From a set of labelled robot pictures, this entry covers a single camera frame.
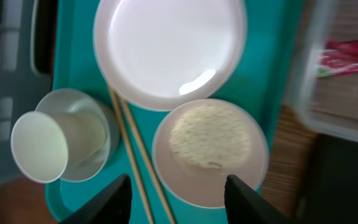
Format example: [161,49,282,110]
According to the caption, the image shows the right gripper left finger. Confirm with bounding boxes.
[60,174,132,224]

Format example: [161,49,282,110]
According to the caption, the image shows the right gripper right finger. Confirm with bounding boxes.
[224,174,290,224]

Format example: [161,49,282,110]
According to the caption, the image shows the grey shallow bowl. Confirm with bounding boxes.
[35,88,120,182]

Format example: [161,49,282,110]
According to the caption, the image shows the red snack wrapper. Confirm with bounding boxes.
[318,39,358,78]

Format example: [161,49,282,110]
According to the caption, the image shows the pile of rice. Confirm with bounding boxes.
[169,105,250,173]

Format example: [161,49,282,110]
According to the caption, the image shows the lower wooden chopstick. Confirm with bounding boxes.
[108,85,155,224]

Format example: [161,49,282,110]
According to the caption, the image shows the wooden chopstick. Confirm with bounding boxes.
[108,85,155,224]
[119,98,177,224]

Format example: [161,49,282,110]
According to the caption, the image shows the upper wooden chopstick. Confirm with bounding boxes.
[119,98,177,224]

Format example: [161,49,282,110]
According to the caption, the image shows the black plastic tray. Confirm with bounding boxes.
[293,134,358,224]

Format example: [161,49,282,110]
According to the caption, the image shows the clear plastic bin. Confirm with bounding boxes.
[285,0,358,142]

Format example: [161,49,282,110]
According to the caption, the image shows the large white plate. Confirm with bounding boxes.
[93,0,247,111]

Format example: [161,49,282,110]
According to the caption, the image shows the grey plastic dish rack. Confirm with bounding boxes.
[0,0,58,184]

